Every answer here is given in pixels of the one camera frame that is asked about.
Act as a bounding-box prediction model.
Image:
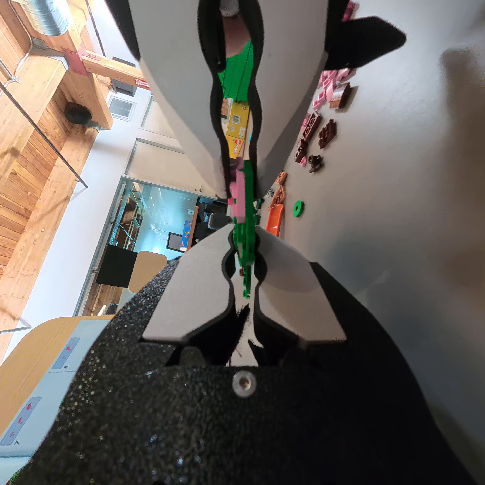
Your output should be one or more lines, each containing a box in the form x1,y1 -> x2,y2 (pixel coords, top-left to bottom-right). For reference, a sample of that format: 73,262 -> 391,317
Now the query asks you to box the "orange long lego piece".
266,203 -> 285,238

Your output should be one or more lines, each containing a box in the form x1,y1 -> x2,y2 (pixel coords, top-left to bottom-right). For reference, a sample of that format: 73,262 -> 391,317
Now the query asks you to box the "brown lego slope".
329,82 -> 353,110

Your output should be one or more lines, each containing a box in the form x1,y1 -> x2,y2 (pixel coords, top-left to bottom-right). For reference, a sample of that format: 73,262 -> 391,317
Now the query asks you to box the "curved wooden panel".
0,314 -> 116,429

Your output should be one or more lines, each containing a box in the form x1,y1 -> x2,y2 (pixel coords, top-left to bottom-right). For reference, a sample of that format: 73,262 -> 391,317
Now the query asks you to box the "black monitor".
96,244 -> 138,285

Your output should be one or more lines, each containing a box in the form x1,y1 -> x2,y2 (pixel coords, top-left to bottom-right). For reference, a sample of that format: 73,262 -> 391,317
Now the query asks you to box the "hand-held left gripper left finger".
141,224 -> 233,346

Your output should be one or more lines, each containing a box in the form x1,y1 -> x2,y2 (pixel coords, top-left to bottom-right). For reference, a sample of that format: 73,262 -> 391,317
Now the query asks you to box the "black wall box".
112,57 -> 138,96

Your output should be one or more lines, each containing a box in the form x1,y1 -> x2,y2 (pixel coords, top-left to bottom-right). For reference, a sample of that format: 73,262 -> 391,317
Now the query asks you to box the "black ceiling rail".
0,81 -> 88,189

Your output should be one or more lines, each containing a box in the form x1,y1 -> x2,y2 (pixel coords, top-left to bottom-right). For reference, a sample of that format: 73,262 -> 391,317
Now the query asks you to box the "tan chair back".
128,250 -> 168,294

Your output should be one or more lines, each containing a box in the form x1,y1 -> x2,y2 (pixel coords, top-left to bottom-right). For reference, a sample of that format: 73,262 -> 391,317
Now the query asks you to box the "green lego plate with pink bricks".
227,157 -> 263,300

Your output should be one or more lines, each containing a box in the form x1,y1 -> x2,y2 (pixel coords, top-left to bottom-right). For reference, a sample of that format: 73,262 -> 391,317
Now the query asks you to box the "white wall vent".
107,95 -> 137,122

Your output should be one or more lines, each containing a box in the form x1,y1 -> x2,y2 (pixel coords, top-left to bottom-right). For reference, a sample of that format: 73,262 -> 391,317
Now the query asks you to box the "yellow lego box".
226,98 -> 252,160

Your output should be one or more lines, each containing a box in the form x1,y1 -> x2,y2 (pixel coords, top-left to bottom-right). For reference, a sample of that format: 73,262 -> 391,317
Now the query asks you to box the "brown long lego brick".
301,112 -> 323,142

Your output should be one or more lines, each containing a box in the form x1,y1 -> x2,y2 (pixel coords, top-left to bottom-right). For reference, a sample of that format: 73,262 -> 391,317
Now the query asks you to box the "metal air duct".
22,0 -> 73,37

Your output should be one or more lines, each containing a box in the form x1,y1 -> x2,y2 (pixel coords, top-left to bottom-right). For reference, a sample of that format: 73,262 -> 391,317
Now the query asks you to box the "black dome speaker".
64,102 -> 94,127

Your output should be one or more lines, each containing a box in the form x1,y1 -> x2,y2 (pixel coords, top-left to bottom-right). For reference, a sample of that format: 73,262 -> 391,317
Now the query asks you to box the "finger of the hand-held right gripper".
239,0 -> 329,201
129,0 -> 232,201

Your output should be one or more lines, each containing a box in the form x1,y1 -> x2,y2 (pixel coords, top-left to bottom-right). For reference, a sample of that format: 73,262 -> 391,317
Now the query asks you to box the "pile of pink lego pieces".
312,0 -> 360,111

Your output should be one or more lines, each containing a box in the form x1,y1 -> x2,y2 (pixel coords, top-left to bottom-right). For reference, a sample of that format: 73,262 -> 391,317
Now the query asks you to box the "wooden post with red signs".
81,48 -> 151,90

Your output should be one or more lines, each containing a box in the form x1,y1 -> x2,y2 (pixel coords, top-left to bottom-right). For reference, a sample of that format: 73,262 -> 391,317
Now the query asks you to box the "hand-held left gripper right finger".
253,226 -> 348,348

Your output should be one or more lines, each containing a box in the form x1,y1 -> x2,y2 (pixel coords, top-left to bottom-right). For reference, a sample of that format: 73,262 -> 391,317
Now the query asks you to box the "red metal bracket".
62,45 -> 90,77

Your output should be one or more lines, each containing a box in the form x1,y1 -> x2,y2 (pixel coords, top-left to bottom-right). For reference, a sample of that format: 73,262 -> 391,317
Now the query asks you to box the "green plastic bin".
218,40 -> 255,100

